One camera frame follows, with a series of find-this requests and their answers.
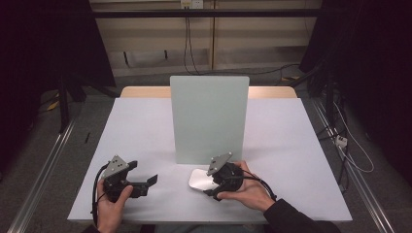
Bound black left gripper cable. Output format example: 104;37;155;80
90;162;111;227

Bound black curtain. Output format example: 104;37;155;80
298;0;412;187
0;0;117;174

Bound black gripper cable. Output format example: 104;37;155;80
238;168;278;202
90;162;111;227

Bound black hanging cables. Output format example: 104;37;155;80
183;16;201;76

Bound white wall socket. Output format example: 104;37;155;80
180;0;205;10

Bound white board eraser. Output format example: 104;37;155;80
188;168;222;192

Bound person's right hand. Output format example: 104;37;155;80
216;160;277;214

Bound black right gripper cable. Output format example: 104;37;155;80
238;168;278;202

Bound black metal stand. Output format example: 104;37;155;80
289;62;336;125
57;71;120;134

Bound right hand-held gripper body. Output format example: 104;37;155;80
206;151;245;194

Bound white cable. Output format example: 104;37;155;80
332;101;375;174

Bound wooden table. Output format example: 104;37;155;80
120;85;298;100

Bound white table cover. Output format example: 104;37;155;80
67;97;354;224

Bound pale green glass whiteboard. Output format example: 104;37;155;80
169;75;251;165

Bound white power plug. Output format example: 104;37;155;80
334;135;349;149

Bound person's left hand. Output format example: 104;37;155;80
96;178;135;233

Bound black floor cable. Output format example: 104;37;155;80
198;62;301;78

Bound aluminium floor rail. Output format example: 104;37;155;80
6;118;78;233
311;98;396;233

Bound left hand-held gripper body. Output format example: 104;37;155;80
102;154;131;204

